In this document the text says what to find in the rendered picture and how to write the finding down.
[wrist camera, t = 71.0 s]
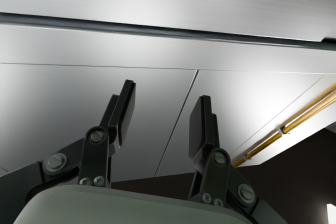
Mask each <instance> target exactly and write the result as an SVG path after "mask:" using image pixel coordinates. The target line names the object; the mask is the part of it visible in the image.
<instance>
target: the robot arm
mask: <svg viewBox="0 0 336 224"><path fill-rule="evenodd" d="M135 100H136V83H134V81H133V80H129V79H126V80H125V82H124V85H123V87H122V90H121V92H120V95H117V94H113V95H112V96H111V99H110V101H109V103H108V105H107V108H106V110H105V112H104V115H103V117H102V119H101V121H100V124H99V126H94V127H92V128H90V129H89V130H88V131H87V132H86V134H85V137H83V138H81V139H79V140H77V141H75V142H73V143H71V144H69V145H67V146H65V147H63V148H61V149H59V150H57V151H55V152H53V153H51V154H50V155H49V156H48V157H47V158H46V159H44V160H42V161H39V160H38V161H36V162H33V163H31V164H28V165H26V166H23V167H21V168H18V169H16V170H13V171H11V172H8V173H6V174H3V175H1V176H0V224H289V223H288V222H287V221H286V220H285V219H284V218H283V217H282V216H281V215H280V214H279V213H278V212H276V211H275V210H274V209H273V208H272V207H271V206H270V205H269V204H268V203H267V202H265V201H264V200H263V199H262V198H261V197H258V196H257V195H256V192H255V190H254V189H253V187H252V186H251V185H250V184H249V183H248V182H247V181H246V180H245V179H244V178H243V176H242V175H241V174H240V173H239V172H238V171H237V170H236V169H235V168H234V167H233V166H232V165H231V158H230V156H229V154H228V153H227V152H226V151H225V150H224V149H222V148H220V141H219V131H218V122H217V115H216V114H215V113H212V105H211V97H210V96H208V95H202V96H199V98H198V100H197V102H196V104H195V106H194V108H193V110H192V112H191V114H190V117H189V150H188V157H189V159H190V162H191V163H194V167H195V168H196V170H195V174H194V177H193V181H192V185H191V189H190V192H189V196H188V200H181V199H175V198H169V197H163V196H156V195H150V194H144V193H137V192H131V191H124V190H118V189H111V177H112V155H114V154H116V152H117V150H119V149H120V147H123V145H124V142H125V138H126V135H127V132H128V128H129V125H130V122H131V118H132V115H133V112H134V108H135ZM76 177H78V181H77V184H67V185H60V186H56V185H58V184H64V183H67V182H69V181H71V180H73V179H74V178H76ZM225 205H226V206H227V207H228V208H225Z"/></svg>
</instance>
